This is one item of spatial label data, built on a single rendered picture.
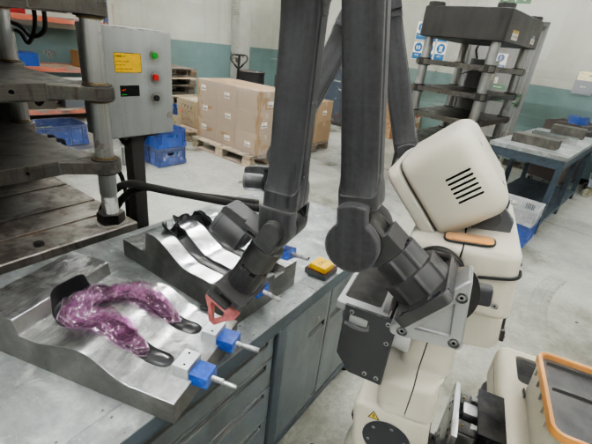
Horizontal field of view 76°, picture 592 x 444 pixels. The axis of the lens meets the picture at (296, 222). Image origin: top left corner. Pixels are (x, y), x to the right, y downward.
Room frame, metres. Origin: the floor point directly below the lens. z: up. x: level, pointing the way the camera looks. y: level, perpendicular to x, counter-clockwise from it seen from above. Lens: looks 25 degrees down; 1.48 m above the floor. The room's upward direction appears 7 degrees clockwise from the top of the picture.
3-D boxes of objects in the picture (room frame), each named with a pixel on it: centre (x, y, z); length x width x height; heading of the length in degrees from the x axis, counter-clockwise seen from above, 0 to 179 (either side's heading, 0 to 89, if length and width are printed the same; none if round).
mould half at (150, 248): (1.03, 0.26, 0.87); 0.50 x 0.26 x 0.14; 57
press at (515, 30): (5.17, -1.99, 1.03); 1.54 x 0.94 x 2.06; 139
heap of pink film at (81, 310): (0.69, 0.38, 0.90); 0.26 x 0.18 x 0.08; 74
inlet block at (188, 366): (0.56, 0.14, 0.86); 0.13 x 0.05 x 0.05; 74
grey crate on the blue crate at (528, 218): (3.50, -1.98, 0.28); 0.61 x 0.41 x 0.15; 49
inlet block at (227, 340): (0.66, 0.11, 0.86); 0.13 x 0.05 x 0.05; 74
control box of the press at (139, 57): (1.59, 0.73, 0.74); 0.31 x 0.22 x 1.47; 147
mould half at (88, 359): (0.68, 0.39, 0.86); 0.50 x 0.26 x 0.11; 74
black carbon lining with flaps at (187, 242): (1.01, 0.26, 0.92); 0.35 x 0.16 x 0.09; 57
